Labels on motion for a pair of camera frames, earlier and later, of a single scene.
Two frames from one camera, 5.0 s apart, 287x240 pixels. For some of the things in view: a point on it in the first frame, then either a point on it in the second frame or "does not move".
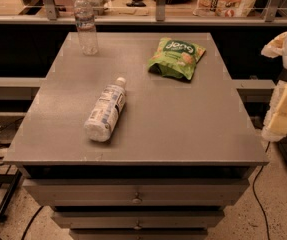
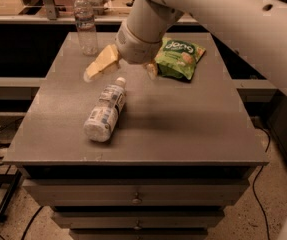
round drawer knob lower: [138, 227] does not move
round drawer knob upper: [136, 200] does not move
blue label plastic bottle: [107, 108] does not move
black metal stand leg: [7, 197] does not move
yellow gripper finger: [286, 108] to [106, 58]
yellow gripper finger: [275, 47] to [151, 70]
